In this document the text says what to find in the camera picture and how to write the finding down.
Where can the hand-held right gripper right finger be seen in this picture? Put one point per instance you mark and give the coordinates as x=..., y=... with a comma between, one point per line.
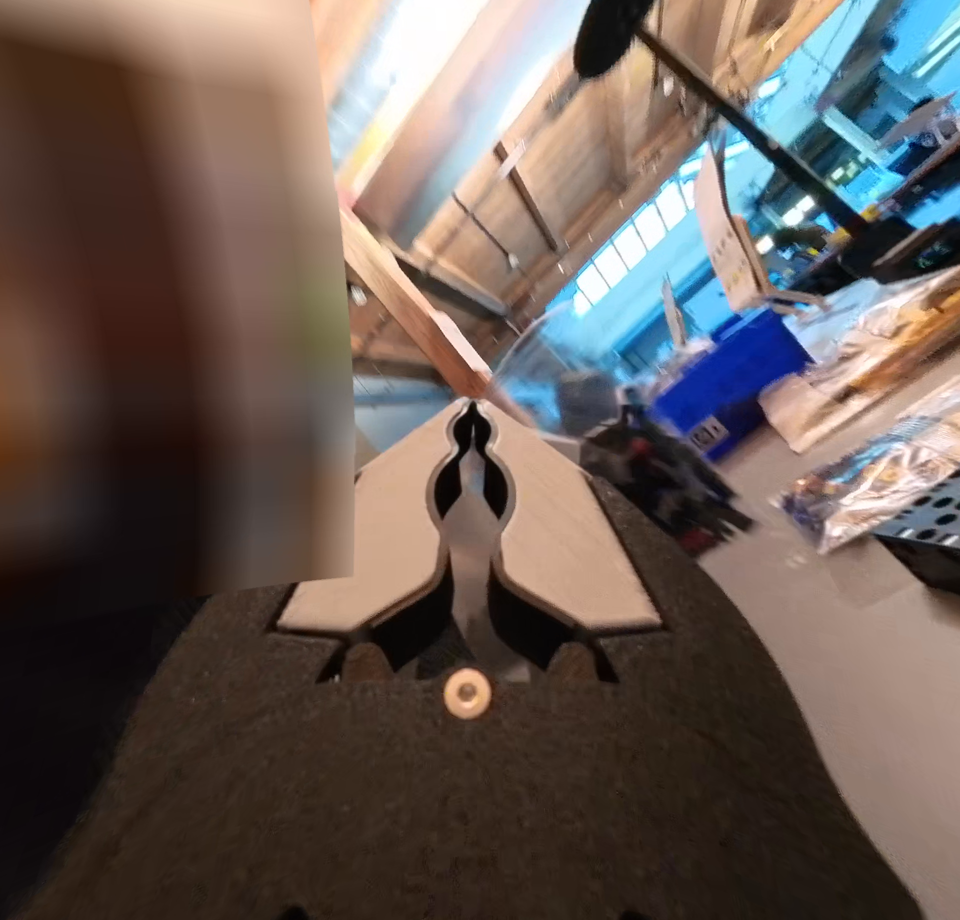
x=577, y=553

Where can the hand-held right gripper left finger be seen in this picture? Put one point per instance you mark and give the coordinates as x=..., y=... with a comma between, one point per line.
x=375, y=553

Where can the clear bag of dark parts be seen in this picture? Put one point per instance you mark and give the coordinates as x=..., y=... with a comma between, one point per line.
x=660, y=478

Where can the blue plastic bin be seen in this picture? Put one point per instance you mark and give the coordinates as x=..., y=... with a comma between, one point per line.
x=735, y=388

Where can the small paper sign on stand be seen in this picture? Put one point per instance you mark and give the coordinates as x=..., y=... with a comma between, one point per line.
x=673, y=309

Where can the clear bag blue yellow parts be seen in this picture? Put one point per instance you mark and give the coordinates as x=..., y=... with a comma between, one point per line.
x=877, y=478

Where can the black perforated block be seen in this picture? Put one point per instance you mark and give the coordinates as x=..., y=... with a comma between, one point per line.
x=937, y=523

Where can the clear bag of yellow beams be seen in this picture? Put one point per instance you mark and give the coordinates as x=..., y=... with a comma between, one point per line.
x=885, y=358

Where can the black pole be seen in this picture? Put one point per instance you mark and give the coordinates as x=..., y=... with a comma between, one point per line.
x=750, y=129

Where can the wooden post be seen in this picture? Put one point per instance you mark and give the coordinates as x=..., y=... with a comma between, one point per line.
x=405, y=290

